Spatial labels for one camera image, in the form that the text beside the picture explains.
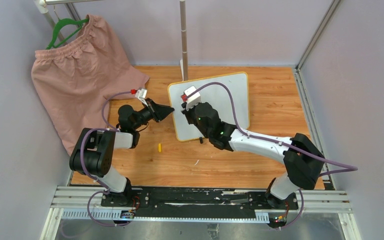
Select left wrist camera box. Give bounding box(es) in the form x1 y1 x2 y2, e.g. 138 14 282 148
130 87 148 106

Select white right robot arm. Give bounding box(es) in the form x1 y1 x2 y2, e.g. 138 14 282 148
181 102 323 209

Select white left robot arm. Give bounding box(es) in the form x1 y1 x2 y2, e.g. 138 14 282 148
69 98 175 207

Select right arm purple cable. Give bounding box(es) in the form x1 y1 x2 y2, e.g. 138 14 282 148
185 81 359 176

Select green clothes hanger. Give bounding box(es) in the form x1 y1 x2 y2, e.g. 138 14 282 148
45 17 90 51

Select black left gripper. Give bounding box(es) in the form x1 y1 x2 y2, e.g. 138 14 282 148
132 98 174 131

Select aluminium frame post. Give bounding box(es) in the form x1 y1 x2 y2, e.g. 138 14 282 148
295 0 342 72

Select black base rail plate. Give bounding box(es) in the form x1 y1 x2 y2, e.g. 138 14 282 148
101 186 299 220

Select pink cloth shorts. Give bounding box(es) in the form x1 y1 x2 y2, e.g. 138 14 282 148
31 14 149 154

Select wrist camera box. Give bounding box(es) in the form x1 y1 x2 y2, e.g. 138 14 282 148
130 87 148 106
180 86 201 110

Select metal stand pole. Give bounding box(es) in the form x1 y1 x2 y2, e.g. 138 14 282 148
179 0 189 81

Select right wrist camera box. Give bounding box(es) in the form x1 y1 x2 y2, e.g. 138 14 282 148
180 86 201 110

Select yellow framed whiteboard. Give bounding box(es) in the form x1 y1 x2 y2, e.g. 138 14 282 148
167 71 250 142

